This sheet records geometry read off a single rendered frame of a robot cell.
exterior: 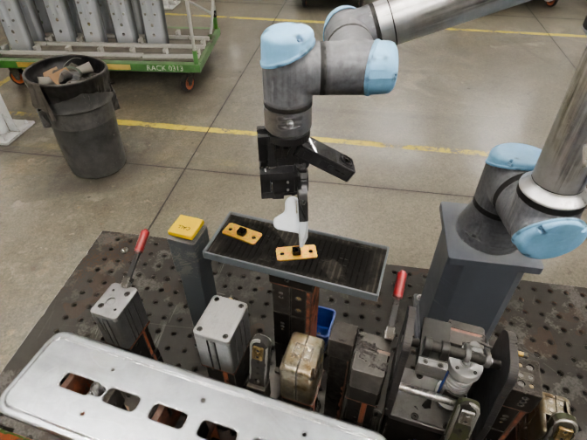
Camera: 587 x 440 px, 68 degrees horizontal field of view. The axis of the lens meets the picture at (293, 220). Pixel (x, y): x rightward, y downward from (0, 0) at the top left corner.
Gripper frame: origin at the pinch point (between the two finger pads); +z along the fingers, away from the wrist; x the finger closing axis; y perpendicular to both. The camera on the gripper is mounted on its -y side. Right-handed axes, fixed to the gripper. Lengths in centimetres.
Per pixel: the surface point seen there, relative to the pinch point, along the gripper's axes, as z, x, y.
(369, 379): 20.3, 22.8, -10.5
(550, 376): 57, 9, -68
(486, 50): 128, -400, -252
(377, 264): 10.4, 3.7, -15.4
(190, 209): 126, -157, 53
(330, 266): 10.3, 3.3, -5.8
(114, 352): 25.7, 8.8, 40.0
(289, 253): 10.0, -0.9, 2.2
